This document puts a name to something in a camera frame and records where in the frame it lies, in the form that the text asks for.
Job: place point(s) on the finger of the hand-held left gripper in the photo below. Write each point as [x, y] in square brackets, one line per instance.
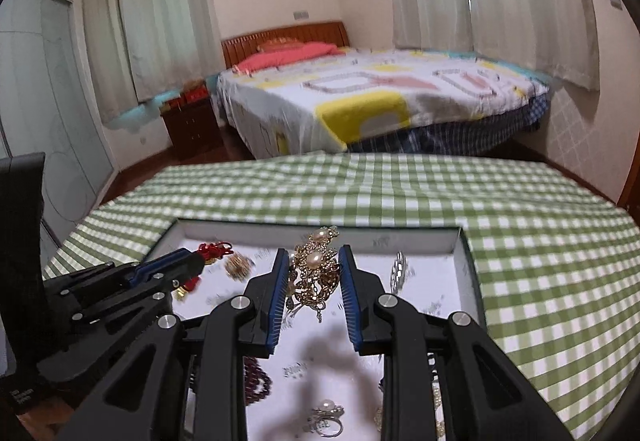
[160, 266]
[140, 301]

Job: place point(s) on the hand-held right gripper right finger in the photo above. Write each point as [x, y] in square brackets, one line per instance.
[350, 306]

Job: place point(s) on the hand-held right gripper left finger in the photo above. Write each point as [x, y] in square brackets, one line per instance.
[277, 306]

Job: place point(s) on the gold rose brooch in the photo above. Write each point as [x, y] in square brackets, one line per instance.
[239, 266]

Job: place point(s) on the gold pearl brooch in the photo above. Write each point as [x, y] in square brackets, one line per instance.
[315, 261]

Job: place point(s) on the red knot tassel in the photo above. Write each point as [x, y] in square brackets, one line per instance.
[215, 251]

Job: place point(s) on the silver hair clip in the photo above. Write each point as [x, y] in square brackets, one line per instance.
[398, 271]

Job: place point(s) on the green cardboard box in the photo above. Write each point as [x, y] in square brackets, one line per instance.
[435, 281]

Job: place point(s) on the wooden nightstand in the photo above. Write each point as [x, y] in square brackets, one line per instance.
[192, 131]

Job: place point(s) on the frosted glass sliding door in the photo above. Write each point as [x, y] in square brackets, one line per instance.
[50, 96]

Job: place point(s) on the red box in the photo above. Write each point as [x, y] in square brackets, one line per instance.
[195, 92]

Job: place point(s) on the green checkered tablecloth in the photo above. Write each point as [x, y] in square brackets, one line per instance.
[525, 246]

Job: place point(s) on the blue plaid bed sheet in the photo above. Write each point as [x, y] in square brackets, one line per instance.
[450, 136]

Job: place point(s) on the bed with patterned quilt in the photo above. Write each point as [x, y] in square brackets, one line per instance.
[360, 86]

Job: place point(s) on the wooden bed headboard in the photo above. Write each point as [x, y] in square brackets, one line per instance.
[240, 48]

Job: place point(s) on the pink pillow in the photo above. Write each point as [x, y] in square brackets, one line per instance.
[285, 56]

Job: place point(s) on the orange pillow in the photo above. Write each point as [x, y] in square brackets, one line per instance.
[280, 42]

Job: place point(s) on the wooden door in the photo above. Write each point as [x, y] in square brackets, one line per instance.
[630, 191]

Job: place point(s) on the wall switch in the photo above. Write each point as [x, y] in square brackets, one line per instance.
[615, 2]

